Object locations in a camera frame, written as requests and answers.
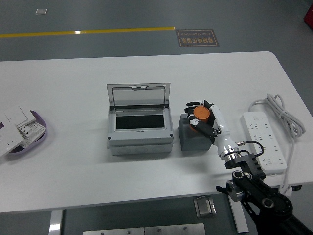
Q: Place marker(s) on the white table leg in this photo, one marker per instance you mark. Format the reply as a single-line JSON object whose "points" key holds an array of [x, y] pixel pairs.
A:
{"points": [[55, 222], [240, 220]]}

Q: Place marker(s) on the grey metal base plate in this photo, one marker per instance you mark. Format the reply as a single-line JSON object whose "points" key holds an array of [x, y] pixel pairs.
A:
{"points": [[144, 230]]}

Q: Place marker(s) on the small silver floor plate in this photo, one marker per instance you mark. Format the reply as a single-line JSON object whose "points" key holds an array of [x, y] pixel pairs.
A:
{"points": [[41, 11]]}

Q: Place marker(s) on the red object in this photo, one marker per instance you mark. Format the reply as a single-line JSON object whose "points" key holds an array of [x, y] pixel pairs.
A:
{"points": [[308, 14]]}

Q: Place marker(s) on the white double switch panel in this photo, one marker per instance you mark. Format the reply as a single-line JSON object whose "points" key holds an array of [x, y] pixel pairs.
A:
{"points": [[18, 115]]}

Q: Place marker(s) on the white socket panel with holes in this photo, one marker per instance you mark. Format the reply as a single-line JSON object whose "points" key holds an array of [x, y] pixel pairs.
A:
{"points": [[36, 131]]}

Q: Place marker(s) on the small white socket module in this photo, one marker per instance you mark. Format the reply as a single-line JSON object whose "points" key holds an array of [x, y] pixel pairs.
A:
{"points": [[24, 129]]}

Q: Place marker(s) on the orange cylinder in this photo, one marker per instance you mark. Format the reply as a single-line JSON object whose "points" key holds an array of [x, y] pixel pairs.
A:
{"points": [[201, 113]]}

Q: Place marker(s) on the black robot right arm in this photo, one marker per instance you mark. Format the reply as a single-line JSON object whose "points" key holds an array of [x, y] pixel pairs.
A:
{"points": [[266, 195]]}

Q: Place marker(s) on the silver metal floor box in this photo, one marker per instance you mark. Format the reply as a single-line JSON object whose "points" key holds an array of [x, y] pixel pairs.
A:
{"points": [[204, 208]]}

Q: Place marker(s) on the large white switch plate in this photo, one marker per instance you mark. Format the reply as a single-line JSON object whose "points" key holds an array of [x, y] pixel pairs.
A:
{"points": [[7, 139]]}

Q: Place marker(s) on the black under-table control box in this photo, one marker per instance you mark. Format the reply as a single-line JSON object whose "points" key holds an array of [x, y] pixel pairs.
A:
{"points": [[297, 188]]}

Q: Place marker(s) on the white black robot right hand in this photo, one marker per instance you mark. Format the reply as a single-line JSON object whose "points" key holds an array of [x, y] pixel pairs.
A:
{"points": [[223, 140]]}

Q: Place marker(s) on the grey junction box with lid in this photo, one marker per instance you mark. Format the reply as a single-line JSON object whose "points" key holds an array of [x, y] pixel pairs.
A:
{"points": [[140, 142]]}

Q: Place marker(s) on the purple tray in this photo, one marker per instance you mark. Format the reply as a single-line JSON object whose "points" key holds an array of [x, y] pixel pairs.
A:
{"points": [[40, 140]]}

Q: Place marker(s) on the white power strip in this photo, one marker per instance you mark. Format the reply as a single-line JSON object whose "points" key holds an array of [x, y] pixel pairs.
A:
{"points": [[260, 137]]}

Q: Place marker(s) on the grey cube with round hole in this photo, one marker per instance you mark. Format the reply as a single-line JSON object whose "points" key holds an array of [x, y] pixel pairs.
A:
{"points": [[193, 143]]}

